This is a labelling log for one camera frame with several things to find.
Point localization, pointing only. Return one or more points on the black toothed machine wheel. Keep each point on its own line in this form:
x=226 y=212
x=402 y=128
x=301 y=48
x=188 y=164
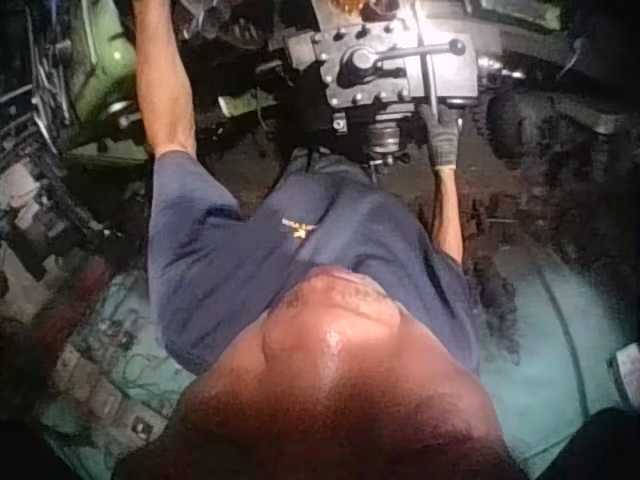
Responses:
x=540 y=122

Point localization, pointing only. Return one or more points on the white box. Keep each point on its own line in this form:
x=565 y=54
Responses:
x=625 y=372

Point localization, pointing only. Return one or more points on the person's right hand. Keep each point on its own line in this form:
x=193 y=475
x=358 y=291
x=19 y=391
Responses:
x=444 y=137

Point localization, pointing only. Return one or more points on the green machine body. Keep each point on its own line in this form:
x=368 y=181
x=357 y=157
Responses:
x=105 y=65

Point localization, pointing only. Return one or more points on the round metal machine hub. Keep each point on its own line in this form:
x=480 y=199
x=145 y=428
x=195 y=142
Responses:
x=382 y=140

